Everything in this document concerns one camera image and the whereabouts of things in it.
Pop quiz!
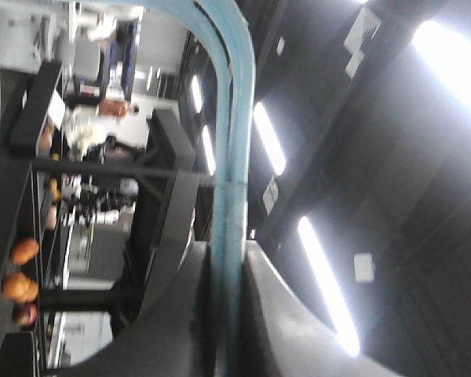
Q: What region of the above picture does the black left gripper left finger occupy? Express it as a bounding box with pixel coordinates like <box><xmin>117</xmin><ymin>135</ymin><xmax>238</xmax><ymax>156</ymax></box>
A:
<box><xmin>57</xmin><ymin>241</ymin><xmax>211</xmax><ymax>376</ymax></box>

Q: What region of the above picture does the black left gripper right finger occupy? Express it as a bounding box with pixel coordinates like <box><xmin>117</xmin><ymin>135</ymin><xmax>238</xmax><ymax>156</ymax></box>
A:
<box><xmin>239</xmin><ymin>247</ymin><xmax>396</xmax><ymax>376</ymax></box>

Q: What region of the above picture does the light blue plastic shopping basket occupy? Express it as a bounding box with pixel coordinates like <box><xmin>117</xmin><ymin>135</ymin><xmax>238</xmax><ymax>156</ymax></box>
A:
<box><xmin>180</xmin><ymin>0</ymin><xmax>257</xmax><ymax>377</ymax></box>

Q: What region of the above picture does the black wooden produce stand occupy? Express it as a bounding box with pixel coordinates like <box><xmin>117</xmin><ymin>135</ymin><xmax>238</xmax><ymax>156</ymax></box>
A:
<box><xmin>0</xmin><ymin>58</ymin><xmax>205</xmax><ymax>377</ymax></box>

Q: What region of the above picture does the dark red apple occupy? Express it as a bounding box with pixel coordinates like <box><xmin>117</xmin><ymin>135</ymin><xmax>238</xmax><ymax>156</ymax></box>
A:
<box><xmin>13</xmin><ymin>303</ymin><xmax>38</xmax><ymax>326</ymax></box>

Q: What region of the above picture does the orange fruit top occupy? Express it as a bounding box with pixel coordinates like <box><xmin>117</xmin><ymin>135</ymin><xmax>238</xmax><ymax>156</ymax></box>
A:
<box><xmin>10</xmin><ymin>237</ymin><xmax>40</xmax><ymax>265</ymax></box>

